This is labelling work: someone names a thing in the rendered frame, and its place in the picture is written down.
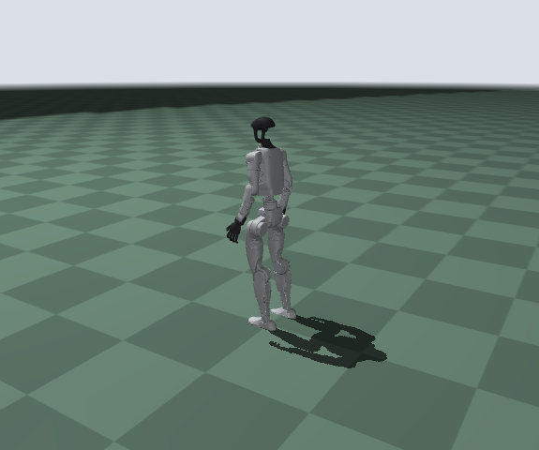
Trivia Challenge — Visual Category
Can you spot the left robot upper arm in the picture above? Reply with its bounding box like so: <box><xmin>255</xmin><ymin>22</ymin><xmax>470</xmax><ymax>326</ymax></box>
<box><xmin>246</xmin><ymin>151</ymin><xmax>262</xmax><ymax>196</ymax></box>

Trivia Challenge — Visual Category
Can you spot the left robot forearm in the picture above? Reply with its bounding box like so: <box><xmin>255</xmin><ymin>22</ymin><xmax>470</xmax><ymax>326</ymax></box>
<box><xmin>236</xmin><ymin>185</ymin><xmax>255</xmax><ymax>222</ymax></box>

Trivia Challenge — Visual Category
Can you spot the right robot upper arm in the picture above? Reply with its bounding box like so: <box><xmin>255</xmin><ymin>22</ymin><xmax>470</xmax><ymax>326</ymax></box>
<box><xmin>280</xmin><ymin>149</ymin><xmax>292</xmax><ymax>189</ymax></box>

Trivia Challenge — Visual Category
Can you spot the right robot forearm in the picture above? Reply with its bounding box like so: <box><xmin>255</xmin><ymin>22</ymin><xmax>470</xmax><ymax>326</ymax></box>
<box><xmin>277</xmin><ymin>187</ymin><xmax>292</xmax><ymax>212</ymax></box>

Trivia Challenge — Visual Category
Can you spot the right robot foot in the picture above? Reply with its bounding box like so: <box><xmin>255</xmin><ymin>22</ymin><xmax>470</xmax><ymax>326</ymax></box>
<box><xmin>271</xmin><ymin>307</ymin><xmax>296</xmax><ymax>319</ymax></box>

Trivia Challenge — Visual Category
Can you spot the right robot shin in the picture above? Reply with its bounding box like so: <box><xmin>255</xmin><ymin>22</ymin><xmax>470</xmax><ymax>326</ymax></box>
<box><xmin>274</xmin><ymin>259</ymin><xmax>292</xmax><ymax>310</ymax></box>

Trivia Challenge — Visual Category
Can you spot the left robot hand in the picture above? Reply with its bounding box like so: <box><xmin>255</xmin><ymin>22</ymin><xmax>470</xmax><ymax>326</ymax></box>
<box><xmin>226</xmin><ymin>217</ymin><xmax>247</xmax><ymax>244</ymax></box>

